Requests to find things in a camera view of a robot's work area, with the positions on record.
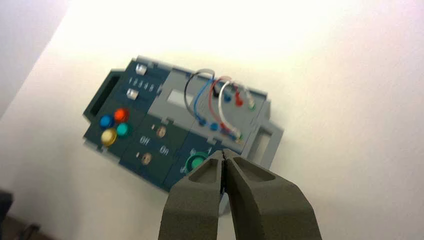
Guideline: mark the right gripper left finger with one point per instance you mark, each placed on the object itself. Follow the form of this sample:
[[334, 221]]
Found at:
[[195, 205]]

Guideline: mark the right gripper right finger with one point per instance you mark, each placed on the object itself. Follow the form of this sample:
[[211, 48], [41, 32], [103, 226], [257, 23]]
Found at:
[[265, 208]]

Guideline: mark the silver toggle switch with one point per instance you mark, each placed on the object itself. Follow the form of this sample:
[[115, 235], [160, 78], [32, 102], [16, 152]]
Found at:
[[161, 131], [146, 158]]

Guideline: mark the green rotary knob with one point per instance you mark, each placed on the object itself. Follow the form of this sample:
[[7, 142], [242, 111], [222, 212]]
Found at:
[[195, 163]]

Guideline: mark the blue grey control box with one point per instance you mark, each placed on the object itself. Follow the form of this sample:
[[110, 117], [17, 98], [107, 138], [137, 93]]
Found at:
[[175, 132]]

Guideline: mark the teal round push button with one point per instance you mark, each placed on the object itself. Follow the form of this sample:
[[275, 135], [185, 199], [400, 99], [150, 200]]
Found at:
[[123, 130]]

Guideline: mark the yellow round push button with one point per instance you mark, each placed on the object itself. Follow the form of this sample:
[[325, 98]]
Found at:
[[108, 137]]

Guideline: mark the red round push button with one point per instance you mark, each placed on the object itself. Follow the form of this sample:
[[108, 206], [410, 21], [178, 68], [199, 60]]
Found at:
[[121, 115]]

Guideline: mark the blue round push button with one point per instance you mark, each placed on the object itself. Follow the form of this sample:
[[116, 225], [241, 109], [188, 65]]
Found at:
[[106, 121]]

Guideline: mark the white slider cap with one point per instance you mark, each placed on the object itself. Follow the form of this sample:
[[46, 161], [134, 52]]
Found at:
[[140, 69], [132, 94]]

